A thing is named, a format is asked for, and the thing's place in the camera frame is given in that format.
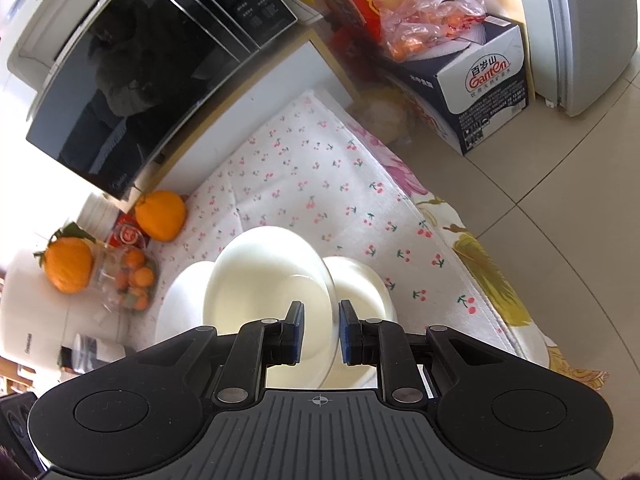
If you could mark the grey refrigerator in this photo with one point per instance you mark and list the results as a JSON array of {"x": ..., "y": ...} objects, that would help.
[{"x": 595, "y": 30}]

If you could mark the plastic bag of oranges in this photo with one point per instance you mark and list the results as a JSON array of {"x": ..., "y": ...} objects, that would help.
[{"x": 430, "y": 15}]

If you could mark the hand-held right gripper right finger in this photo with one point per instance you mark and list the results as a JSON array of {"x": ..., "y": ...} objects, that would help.
[{"x": 345, "y": 332}]

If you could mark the clear container of small oranges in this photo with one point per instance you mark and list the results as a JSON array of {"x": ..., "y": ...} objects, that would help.
[{"x": 130, "y": 280}]

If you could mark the white printer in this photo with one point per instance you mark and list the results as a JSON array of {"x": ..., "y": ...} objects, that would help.
[{"x": 40, "y": 5}]

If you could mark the large orange with leaves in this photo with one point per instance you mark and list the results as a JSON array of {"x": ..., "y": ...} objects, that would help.
[{"x": 67, "y": 265}]

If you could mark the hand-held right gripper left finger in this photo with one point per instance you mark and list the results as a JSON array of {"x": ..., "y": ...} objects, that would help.
[{"x": 298, "y": 332}]

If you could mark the dark water carton box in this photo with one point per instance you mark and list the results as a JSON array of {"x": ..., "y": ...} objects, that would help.
[{"x": 480, "y": 80}]

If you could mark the stack of paper cups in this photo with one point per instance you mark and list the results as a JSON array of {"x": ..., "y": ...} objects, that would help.
[{"x": 97, "y": 215}]

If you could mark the black microwave oven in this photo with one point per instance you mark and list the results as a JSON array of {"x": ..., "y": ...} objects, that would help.
[{"x": 140, "y": 75}]

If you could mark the cherry print tablecloth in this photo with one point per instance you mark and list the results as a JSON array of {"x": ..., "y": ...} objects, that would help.
[{"x": 325, "y": 175}]

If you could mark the dark glass jar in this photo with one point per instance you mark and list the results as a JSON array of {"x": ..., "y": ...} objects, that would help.
[{"x": 92, "y": 355}]

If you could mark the cream flared bowl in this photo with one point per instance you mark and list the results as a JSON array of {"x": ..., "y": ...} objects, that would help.
[
  {"x": 360, "y": 285},
  {"x": 260, "y": 280}
]

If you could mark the white straight-sided bowl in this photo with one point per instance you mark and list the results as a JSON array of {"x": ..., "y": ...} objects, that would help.
[{"x": 185, "y": 300}]

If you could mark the white kitchen appliance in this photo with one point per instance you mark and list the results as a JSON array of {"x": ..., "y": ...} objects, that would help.
[{"x": 30, "y": 310}]

